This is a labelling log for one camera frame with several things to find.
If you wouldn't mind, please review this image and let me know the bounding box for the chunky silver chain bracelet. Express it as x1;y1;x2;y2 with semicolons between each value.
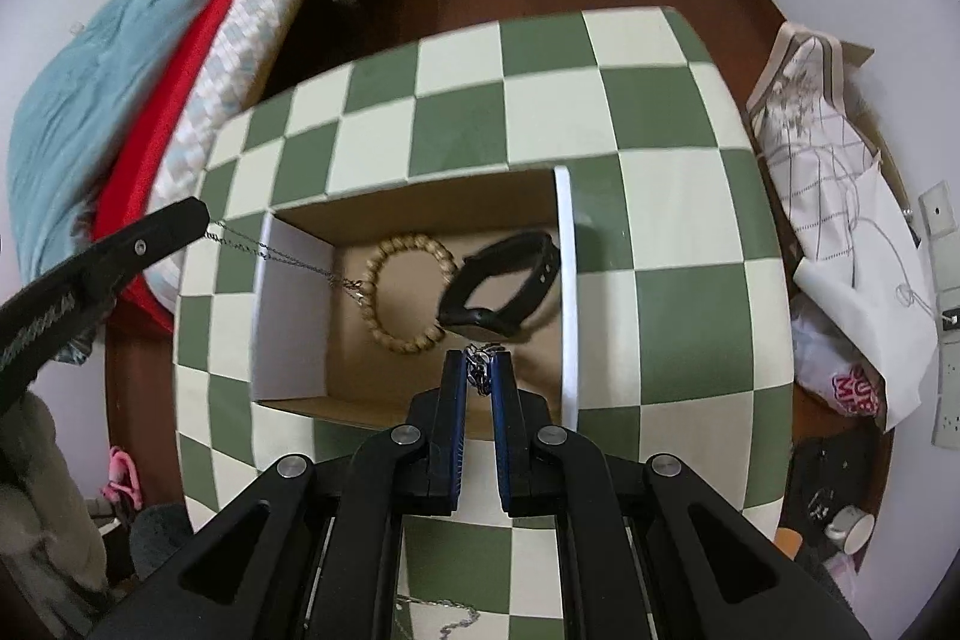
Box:
463;343;505;398

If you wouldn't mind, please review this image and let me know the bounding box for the pale checkered quilt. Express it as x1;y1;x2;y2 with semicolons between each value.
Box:
154;0;385;195

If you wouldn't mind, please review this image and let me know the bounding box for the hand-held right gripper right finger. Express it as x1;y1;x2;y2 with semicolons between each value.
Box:
490;353;872;640

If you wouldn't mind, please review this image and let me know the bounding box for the blue blanket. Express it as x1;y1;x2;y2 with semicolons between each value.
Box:
7;0;220;285

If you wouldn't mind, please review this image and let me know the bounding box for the white power strip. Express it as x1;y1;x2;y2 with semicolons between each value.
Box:
930;340;960;450

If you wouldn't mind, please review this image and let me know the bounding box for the white cup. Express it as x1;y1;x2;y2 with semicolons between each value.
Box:
825;503;876;556

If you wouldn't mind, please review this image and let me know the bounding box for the pink plastic object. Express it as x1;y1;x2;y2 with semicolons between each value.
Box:
103;445;145;507

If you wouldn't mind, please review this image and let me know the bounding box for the beige fluffy cloth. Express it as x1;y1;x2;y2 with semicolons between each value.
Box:
0;385;111;600

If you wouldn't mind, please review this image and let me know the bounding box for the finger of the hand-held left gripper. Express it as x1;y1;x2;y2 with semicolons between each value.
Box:
0;196;212;414

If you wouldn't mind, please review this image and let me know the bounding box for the wooden bead bracelet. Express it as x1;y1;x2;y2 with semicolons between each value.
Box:
363;234;459;357

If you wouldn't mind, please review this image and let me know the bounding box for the white wall socket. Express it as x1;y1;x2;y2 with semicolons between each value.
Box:
918;180;959;238

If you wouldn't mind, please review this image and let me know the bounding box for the brown cardboard box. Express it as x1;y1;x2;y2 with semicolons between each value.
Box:
838;38;914;217

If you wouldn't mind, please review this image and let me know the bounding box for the black bag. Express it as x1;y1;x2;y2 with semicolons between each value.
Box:
780;431;880;536

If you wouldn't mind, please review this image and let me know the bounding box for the thin silver chain necklace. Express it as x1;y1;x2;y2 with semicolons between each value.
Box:
202;220;368;308

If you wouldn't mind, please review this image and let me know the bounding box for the dark grey cushion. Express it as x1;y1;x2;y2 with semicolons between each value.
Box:
129;500;197;582

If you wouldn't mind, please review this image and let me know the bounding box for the green white checkered tablecloth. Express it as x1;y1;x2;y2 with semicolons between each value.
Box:
174;6;796;640

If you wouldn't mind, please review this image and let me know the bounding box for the silver chain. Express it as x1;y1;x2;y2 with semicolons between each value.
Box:
396;593;482;640

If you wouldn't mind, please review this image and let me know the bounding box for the black strap bracelet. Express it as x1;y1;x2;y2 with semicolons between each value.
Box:
437;230;563;339

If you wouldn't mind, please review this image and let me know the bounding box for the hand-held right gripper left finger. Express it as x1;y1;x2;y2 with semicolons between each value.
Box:
90;350;469;640

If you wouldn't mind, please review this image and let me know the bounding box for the white patterned cloth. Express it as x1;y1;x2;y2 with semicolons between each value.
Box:
745;20;940;432

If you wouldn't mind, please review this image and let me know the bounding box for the white plastic bag red print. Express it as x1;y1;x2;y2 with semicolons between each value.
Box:
790;293;895;420

